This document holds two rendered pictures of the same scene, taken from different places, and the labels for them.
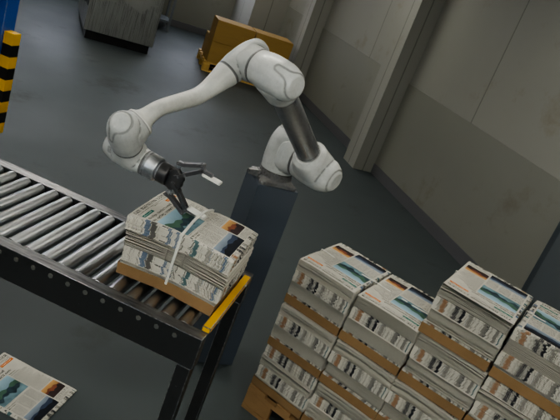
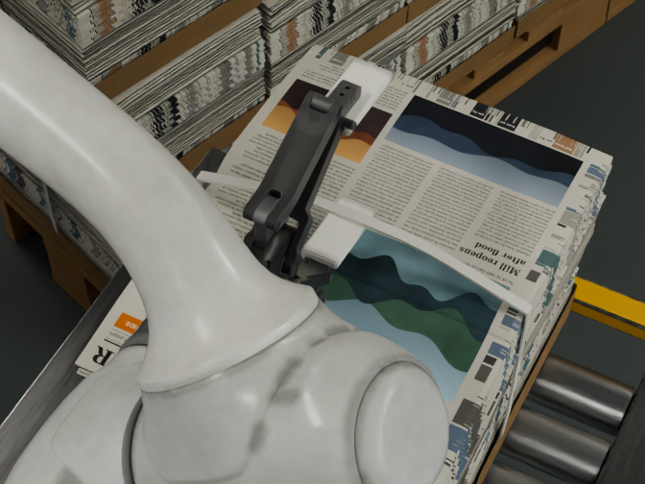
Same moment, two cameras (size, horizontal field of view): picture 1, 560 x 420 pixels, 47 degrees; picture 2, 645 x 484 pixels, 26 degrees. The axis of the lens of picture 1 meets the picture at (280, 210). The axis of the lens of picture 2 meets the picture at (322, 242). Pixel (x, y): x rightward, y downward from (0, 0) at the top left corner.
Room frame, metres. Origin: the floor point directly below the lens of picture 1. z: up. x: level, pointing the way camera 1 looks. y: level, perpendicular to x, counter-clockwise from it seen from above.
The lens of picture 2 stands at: (1.80, 0.89, 1.90)
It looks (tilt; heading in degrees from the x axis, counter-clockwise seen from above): 52 degrees down; 290
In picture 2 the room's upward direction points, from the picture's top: straight up
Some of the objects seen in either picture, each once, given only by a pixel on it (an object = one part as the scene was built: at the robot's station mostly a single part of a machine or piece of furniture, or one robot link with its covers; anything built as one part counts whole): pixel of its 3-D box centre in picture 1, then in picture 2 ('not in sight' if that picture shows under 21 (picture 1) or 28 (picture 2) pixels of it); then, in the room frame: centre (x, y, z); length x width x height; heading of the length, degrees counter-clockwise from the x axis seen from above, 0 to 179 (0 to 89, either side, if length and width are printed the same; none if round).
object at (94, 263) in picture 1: (110, 254); not in sight; (2.03, 0.52, 0.77); 0.47 x 0.05 x 0.05; 172
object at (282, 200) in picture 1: (239, 270); not in sight; (2.80, 0.08, 0.50); 0.20 x 0.20 x 1.00; 25
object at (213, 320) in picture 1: (228, 302); (457, 245); (1.96, 0.05, 0.81); 0.43 x 0.03 x 0.02; 172
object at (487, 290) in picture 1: (489, 290); not in sight; (2.30, -0.87, 1.06); 0.37 x 0.29 x 0.01; 154
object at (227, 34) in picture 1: (244, 51); not in sight; (9.74, 1.35, 0.38); 1.28 x 0.93 x 0.76; 115
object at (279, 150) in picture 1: (286, 147); not in sight; (2.79, 0.07, 1.17); 0.18 x 0.16 x 0.22; 56
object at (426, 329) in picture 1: (467, 330); not in sight; (2.32, -0.87, 0.86); 0.38 x 0.29 x 0.04; 154
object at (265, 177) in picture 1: (271, 173); not in sight; (2.79, 0.10, 1.03); 0.22 x 0.18 x 0.06; 115
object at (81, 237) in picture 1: (79, 239); not in sight; (2.05, 0.65, 0.77); 0.47 x 0.05 x 0.05; 172
